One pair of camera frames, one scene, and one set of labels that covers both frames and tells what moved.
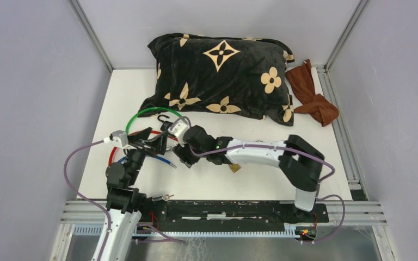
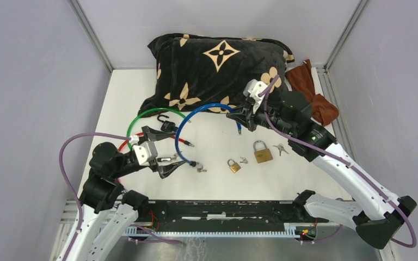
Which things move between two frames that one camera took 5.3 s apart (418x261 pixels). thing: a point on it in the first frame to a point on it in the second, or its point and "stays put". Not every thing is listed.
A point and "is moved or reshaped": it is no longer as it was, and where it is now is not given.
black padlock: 166,124 stays put
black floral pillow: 221,74 stays put
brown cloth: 301,79 stays put
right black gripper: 182,153 to 243,116
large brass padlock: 234,167 is moved or reshaped
